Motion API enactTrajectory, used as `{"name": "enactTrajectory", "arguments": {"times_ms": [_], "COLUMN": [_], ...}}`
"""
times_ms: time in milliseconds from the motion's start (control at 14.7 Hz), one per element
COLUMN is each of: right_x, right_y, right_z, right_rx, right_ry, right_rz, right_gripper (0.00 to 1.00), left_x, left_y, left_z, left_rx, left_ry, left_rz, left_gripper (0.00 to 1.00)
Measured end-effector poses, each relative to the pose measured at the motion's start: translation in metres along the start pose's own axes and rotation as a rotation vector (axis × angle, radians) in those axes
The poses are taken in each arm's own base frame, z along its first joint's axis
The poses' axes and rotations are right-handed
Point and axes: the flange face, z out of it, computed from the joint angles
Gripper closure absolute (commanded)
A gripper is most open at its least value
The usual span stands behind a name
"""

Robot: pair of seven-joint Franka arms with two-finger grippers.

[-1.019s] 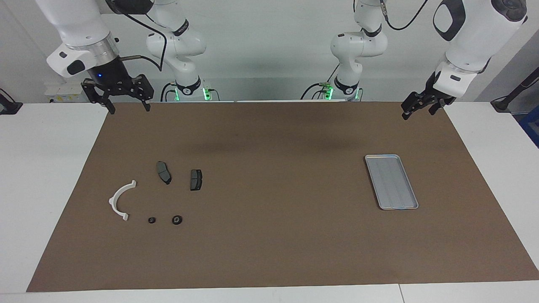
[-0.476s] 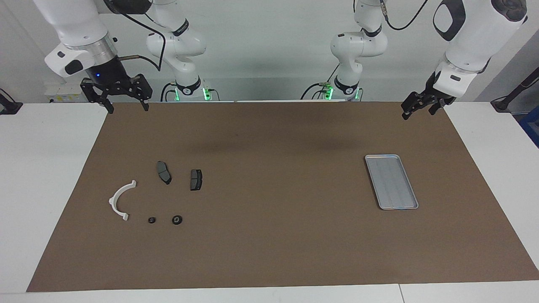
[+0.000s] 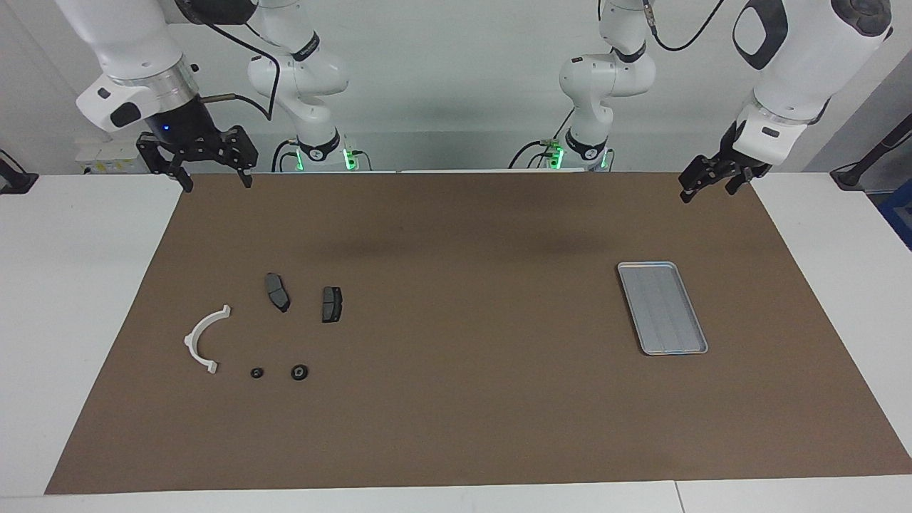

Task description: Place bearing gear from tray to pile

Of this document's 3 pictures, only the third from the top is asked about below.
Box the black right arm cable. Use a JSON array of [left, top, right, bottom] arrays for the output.
[[175, 0, 280, 122]]

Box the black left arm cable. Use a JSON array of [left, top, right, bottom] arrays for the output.
[[641, 0, 727, 52]]

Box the black clamp mount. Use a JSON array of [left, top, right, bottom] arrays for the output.
[[0, 148, 38, 195]]

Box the silver metal tray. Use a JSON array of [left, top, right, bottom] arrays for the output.
[[617, 261, 709, 356]]

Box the blue crate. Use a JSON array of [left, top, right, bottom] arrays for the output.
[[878, 178, 912, 250]]

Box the black angled stand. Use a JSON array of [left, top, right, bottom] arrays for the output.
[[830, 113, 912, 192]]

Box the white power strip box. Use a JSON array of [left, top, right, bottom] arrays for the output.
[[74, 138, 150, 175]]

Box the elongated grey brake pad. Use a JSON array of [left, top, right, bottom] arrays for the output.
[[265, 272, 291, 314]]

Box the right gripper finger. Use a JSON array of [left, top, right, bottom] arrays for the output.
[[214, 126, 259, 189], [137, 132, 195, 193]]

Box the white semicircular bracket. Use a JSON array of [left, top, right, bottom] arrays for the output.
[[184, 304, 232, 375]]

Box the brown table mat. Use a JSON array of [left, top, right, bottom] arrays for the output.
[[44, 171, 912, 495]]

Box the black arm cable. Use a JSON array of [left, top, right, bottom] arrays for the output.
[[641, 0, 727, 52], [175, 0, 280, 122]]

